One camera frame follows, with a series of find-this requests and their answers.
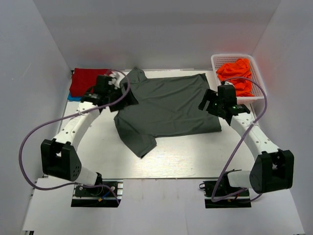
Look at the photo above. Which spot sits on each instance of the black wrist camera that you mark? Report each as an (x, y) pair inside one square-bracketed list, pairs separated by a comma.
[(227, 95), (104, 84)]

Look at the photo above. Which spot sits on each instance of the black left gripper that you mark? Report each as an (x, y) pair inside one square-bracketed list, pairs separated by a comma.
[(130, 100)]

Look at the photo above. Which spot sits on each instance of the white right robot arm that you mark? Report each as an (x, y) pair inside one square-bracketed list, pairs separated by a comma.
[(273, 167)]

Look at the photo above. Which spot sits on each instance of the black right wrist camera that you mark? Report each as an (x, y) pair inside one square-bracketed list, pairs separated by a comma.
[(227, 95)]

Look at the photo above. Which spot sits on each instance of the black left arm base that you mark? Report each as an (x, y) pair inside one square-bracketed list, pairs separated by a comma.
[(98, 197)]

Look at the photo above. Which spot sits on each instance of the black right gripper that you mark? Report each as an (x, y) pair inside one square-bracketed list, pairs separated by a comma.
[(211, 96)]

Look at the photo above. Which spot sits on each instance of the folded red t-shirt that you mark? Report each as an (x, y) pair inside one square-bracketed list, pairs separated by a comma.
[(82, 79)]

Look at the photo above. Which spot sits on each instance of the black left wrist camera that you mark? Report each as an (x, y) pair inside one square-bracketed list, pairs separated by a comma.
[(104, 84)]

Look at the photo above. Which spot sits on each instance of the folded blue t-shirt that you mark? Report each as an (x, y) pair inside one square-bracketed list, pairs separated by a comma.
[(71, 98)]

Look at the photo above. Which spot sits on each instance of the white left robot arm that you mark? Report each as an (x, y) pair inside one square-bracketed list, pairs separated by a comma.
[(59, 155)]

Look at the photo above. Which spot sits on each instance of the white plastic basket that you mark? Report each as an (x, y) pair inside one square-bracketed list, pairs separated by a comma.
[(217, 60)]

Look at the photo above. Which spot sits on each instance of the dark grey t-shirt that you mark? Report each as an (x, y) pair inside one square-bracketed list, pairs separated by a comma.
[(167, 107)]

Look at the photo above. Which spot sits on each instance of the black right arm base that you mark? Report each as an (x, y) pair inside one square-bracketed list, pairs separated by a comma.
[(239, 200)]

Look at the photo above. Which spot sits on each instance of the orange t-shirt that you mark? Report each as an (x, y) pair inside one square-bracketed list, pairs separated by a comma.
[(238, 73)]

